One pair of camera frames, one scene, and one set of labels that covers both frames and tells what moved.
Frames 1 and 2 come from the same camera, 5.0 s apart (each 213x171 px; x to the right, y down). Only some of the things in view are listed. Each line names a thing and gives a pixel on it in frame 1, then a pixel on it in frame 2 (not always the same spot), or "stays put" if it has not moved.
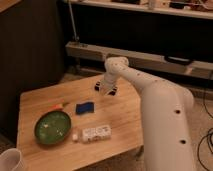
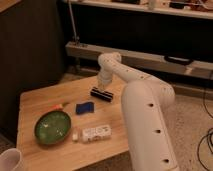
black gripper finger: (112, 93) to (107, 96)
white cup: (10, 159) stays put
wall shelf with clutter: (187, 8) stays put
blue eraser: (88, 107) stays put
